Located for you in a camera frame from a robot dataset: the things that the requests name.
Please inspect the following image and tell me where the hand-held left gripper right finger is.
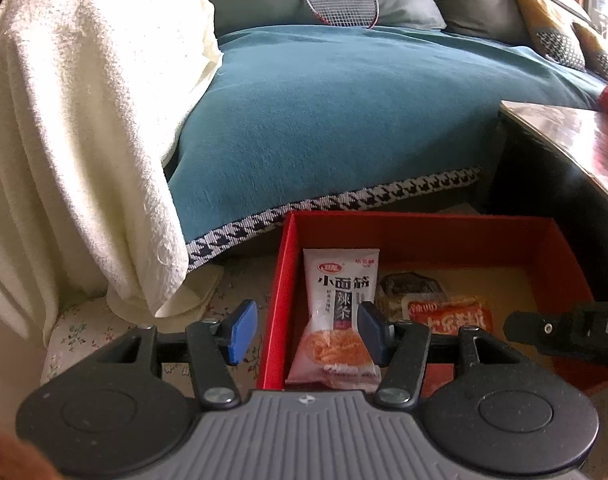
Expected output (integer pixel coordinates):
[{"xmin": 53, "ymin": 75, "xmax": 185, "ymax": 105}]
[{"xmin": 357, "ymin": 301, "xmax": 528, "ymax": 409}]

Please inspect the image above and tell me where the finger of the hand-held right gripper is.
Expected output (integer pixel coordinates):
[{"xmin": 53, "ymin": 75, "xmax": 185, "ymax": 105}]
[{"xmin": 502, "ymin": 305, "xmax": 592, "ymax": 358}]

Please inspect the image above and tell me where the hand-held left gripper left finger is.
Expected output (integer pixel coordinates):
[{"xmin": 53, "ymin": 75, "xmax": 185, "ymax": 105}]
[{"xmin": 91, "ymin": 299, "xmax": 259, "ymax": 409}]

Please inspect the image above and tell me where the white snack packet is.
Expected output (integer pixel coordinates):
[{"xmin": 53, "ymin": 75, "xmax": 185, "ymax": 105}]
[{"xmin": 285, "ymin": 247, "xmax": 383, "ymax": 393}]

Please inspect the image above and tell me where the dark brown cake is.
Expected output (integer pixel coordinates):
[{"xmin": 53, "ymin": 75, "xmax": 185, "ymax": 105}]
[{"xmin": 375, "ymin": 270, "xmax": 445, "ymax": 317}]

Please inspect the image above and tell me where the red-orange clear snack packet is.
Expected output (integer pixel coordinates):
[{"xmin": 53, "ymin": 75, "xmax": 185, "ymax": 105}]
[{"xmin": 400, "ymin": 294, "xmax": 495, "ymax": 342}]

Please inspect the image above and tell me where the red cardboard box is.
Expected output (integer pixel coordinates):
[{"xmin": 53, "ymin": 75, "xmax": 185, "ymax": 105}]
[{"xmin": 256, "ymin": 210, "xmax": 608, "ymax": 397}]

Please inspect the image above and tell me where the floral cloth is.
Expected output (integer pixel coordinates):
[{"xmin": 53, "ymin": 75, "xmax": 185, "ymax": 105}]
[{"xmin": 40, "ymin": 259, "xmax": 285, "ymax": 397}]

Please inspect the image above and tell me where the dark coffee table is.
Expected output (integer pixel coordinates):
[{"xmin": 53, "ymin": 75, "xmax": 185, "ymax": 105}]
[{"xmin": 483, "ymin": 99, "xmax": 608, "ymax": 307}]

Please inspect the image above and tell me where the blue sofa cover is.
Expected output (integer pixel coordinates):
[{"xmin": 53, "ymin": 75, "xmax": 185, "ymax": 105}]
[{"xmin": 165, "ymin": 24, "xmax": 606, "ymax": 275}]

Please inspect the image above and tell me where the white towel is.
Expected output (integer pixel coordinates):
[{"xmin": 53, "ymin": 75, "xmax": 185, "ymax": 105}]
[{"xmin": 0, "ymin": 0, "xmax": 223, "ymax": 347}]

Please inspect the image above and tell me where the yellow patterned pillow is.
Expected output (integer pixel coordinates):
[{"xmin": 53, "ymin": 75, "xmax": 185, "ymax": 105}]
[
  {"xmin": 513, "ymin": 0, "xmax": 588, "ymax": 72},
  {"xmin": 571, "ymin": 20, "xmax": 608, "ymax": 82}
]

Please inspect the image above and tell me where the dark grey cushion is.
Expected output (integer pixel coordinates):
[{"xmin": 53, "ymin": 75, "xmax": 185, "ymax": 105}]
[{"xmin": 428, "ymin": 0, "xmax": 546, "ymax": 47}]

